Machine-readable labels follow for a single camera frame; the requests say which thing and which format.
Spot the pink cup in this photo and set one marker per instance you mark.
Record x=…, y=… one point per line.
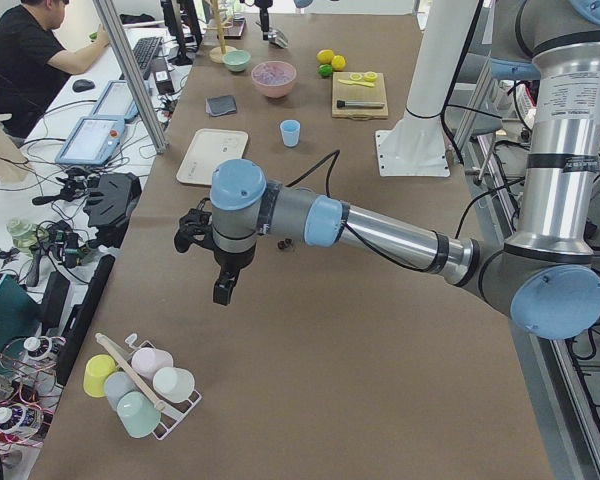
x=146, y=361

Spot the yellow cup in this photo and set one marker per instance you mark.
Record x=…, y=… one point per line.
x=97, y=369

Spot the wooden rack handle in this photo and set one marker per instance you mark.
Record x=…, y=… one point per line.
x=119, y=355

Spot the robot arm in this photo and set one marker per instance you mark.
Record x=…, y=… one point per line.
x=297, y=3
x=541, y=275

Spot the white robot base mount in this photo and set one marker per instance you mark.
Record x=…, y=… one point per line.
x=415, y=146

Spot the pile of clear ice cubes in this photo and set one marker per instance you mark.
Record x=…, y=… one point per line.
x=273, y=74

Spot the teach pendant near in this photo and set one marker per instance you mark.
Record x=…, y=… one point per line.
x=92, y=141

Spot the person in black shirt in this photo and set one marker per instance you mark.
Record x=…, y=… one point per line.
x=34, y=65

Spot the light blue plastic cup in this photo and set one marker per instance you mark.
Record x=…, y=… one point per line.
x=290, y=132

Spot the dark cherries pair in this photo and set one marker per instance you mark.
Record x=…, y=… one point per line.
x=285, y=244

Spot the green lime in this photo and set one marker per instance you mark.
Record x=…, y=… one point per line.
x=325, y=70

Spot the cream rabbit tray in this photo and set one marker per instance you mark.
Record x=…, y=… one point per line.
x=207, y=150

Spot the black computer mouse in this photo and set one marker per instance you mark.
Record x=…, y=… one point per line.
x=82, y=85

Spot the white wire cup rack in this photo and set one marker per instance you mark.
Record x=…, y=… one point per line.
x=174, y=413

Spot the lemon half upper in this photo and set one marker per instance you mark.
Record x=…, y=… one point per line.
x=370, y=76

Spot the mint green cup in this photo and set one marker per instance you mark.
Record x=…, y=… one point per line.
x=138, y=414

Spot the dark red tray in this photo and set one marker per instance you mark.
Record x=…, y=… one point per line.
x=234, y=28

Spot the teach pendant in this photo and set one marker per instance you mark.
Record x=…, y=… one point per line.
x=92, y=141
x=116, y=100

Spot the yellow plastic knife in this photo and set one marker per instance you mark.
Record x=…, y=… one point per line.
x=356, y=83

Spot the yellow lemon right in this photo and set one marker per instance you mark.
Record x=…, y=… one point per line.
x=338, y=63

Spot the wooden mug tree stand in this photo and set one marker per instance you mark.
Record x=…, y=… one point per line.
x=217, y=53

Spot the mint green bowl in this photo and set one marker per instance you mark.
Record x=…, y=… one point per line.
x=236, y=61

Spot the white cup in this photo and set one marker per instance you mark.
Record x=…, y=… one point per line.
x=174, y=384

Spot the black keyboard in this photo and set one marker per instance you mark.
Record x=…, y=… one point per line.
x=144, y=51

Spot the aluminium frame post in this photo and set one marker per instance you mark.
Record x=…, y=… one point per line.
x=129, y=67

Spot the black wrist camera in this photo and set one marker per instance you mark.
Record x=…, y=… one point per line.
x=195, y=228

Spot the black plastic bracket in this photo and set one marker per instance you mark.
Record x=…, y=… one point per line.
x=109, y=206

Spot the pink bowl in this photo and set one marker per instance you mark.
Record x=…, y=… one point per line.
x=275, y=91

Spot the grey cup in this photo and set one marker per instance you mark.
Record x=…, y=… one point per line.
x=116, y=386

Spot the steel muddler black tip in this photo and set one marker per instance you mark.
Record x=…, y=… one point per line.
x=349, y=104

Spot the black box on desk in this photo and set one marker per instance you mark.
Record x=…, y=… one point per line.
x=162, y=77

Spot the steel ice scoop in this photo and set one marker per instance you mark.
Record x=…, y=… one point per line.
x=277, y=38

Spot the teach pendant far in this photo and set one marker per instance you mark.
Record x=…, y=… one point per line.
x=116, y=100

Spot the bamboo cutting board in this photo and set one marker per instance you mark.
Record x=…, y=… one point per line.
x=358, y=93

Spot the black monitor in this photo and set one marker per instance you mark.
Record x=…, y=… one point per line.
x=181, y=19

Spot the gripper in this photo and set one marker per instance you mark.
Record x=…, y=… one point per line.
x=265, y=20
x=233, y=260

